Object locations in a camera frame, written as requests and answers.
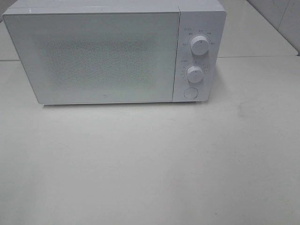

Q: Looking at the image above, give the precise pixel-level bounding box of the round white door release button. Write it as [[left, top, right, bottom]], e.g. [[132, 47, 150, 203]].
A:
[[184, 88, 198, 99]]

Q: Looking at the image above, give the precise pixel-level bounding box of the white microwave oven body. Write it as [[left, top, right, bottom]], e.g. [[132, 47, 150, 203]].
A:
[[2, 0, 226, 104]]

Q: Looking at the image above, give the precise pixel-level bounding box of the white microwave door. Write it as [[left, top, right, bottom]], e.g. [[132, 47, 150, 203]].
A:
[[4, 12, 179, 105]]

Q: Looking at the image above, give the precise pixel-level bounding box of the white microwave knob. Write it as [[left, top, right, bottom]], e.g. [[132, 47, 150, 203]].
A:
[[186, 66, 204, 83], [190, 34, 210, 56]]

